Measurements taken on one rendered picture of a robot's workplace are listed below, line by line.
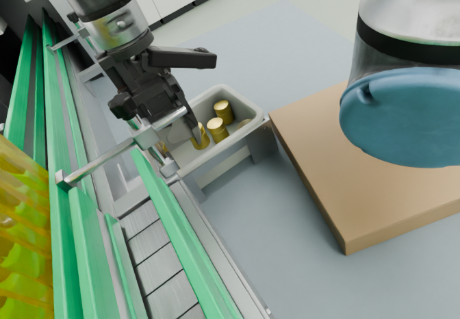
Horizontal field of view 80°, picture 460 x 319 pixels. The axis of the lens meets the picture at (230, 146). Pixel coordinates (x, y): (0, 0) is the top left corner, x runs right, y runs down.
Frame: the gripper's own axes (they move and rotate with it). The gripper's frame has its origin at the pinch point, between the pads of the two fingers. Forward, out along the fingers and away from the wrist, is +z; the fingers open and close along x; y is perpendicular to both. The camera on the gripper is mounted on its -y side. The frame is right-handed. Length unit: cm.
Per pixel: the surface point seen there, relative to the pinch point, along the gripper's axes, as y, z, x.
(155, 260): 14.1, -5.5, 22.7
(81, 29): 7, -14, -51
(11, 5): 27, -20, -142
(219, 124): -4.6, 1.1, 1.1
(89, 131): 16.6, -5.5, -11.8
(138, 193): 12.7, -6.1, 12.6
